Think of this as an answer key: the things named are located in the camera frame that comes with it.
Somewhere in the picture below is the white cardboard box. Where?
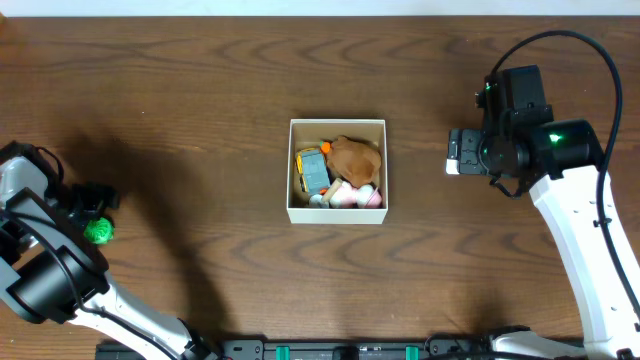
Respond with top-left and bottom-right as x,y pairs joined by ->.
286,119 -> 389,225

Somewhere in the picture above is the green round bottle cap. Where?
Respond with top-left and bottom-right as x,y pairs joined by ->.
84,217 -> 115,245

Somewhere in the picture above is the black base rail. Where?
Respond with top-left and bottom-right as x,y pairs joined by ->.
94,327 -> 586,360

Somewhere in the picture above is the yellow grey toy truck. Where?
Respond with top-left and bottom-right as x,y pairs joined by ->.
295,148 -> 331,195

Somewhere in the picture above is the brown plush capybara toy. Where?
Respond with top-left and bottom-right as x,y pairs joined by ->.
320,136 -> 382,188

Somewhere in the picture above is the pink white duck toy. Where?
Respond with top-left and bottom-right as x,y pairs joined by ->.
329,182 -> 383,209

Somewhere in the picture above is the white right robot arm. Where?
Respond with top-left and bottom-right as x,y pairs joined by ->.
446,120 -> 639,359

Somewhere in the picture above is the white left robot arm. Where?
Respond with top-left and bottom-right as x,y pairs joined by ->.
1,187 -> 223,359

